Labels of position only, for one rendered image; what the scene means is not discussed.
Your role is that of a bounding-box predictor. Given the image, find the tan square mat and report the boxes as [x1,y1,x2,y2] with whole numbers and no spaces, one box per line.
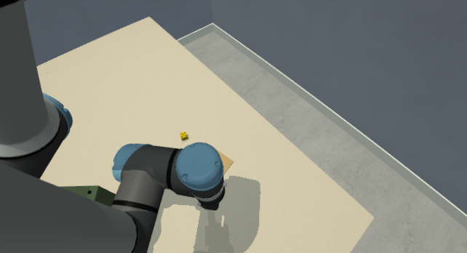
[217,150,234,174]

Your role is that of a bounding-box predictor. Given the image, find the yellow die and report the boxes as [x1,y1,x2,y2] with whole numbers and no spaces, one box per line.
[180,132,188,141]

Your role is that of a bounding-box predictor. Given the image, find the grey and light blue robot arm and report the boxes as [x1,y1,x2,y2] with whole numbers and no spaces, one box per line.
[0,0,224,253]

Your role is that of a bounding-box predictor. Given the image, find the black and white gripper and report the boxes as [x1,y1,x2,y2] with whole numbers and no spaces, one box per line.
[172,181,227,211]

